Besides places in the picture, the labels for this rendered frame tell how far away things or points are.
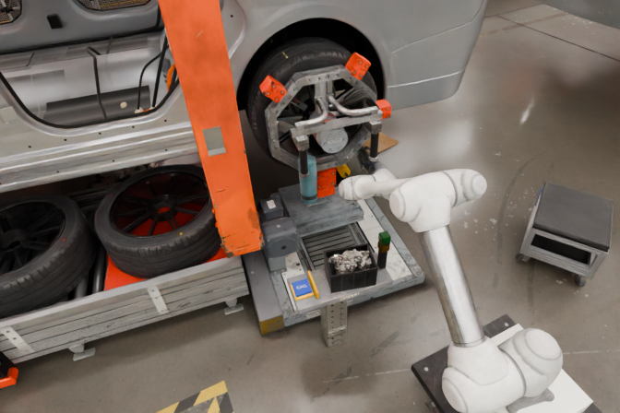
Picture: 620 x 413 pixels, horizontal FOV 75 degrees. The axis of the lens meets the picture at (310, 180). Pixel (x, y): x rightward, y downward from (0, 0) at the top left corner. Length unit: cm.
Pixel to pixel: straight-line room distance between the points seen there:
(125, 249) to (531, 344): 167
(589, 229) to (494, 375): 125
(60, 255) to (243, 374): 101
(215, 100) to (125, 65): 145
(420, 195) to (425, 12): 109
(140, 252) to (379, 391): 126
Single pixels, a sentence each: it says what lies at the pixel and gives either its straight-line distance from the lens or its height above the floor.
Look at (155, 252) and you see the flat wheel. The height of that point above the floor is 48.
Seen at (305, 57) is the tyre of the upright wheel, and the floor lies 117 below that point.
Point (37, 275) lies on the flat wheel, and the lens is 220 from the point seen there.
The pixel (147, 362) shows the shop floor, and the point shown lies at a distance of 230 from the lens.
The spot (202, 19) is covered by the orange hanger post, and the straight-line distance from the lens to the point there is 127.
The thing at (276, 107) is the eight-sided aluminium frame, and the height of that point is 100.
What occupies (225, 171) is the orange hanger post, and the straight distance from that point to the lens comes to 152.
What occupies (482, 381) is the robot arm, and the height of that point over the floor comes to 65.
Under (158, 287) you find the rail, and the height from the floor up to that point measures 37.
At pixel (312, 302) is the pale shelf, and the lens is 174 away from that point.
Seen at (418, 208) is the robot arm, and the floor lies 100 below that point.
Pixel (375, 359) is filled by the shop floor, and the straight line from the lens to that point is 213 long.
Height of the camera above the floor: 191
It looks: 40 degrees down
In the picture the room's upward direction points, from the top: 3 degrees counter-clockwise
